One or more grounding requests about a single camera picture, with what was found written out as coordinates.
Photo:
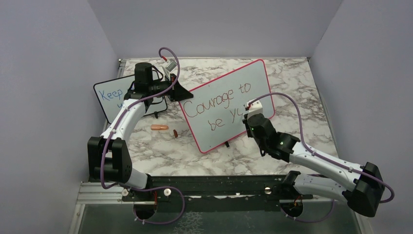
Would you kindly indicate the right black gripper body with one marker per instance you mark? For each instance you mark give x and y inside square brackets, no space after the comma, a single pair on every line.
[249,132]

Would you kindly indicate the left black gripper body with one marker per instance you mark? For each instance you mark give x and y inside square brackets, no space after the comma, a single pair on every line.
[164,85]

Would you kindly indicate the red framed whiteboard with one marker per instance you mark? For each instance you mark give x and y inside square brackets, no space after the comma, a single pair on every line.
[215,113]

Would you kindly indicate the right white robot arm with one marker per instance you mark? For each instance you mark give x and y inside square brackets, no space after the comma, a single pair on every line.
[359,186]

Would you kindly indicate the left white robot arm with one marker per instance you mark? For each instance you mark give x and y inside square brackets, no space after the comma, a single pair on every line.
[108,155]

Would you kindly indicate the black framed written whiteboard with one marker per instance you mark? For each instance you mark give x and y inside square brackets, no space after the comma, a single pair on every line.
[111,94]

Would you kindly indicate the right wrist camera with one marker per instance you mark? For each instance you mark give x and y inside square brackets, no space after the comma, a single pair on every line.
[253,109]

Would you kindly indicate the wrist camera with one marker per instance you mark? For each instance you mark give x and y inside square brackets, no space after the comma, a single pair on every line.
[168,67]
[253,109]

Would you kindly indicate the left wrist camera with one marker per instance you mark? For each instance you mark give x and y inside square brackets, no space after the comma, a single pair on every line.
[168,67]

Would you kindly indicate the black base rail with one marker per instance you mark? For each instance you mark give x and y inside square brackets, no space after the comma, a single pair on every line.
[212,194]

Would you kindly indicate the aluminium frame rail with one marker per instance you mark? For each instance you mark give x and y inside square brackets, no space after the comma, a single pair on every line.
[100,211]

